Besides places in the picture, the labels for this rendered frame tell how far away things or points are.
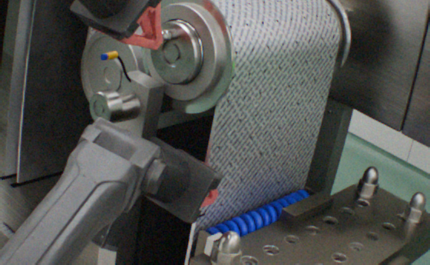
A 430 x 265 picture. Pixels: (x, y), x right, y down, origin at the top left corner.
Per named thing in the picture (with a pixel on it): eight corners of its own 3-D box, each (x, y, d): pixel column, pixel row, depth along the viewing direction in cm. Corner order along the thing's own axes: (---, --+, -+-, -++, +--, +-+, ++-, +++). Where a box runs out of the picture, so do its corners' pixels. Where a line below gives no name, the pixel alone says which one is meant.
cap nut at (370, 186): (351, 190, 119) (358, 164, 117) (363, 184, 122) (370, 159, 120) (369, 200, 117) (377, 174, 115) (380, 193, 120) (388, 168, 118)
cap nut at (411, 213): (398, 216, 114) (407, 190, 112) (408, 209, 116) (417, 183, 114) (416, 226, 112) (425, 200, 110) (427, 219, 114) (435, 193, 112)
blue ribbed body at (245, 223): (196, 246, 102) (200, 224, 100) (296, 203, 117) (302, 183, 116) (216, 259, 100) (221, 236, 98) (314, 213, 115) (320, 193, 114)
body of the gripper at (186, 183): (196, 226, 91) (160, 213, 85) (135, 186, 97) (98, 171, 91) (224, 177, 91) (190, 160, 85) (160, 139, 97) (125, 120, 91)
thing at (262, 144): (189, 237, 101) (216, 102, 94) (299, 191, 118) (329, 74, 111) (192, 239, 101) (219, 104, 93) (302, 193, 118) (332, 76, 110)
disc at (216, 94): (133, 88, 102) (150, -23, 97) (136, 87, 102) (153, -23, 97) (220, 132, 93) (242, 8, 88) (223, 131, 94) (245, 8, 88)
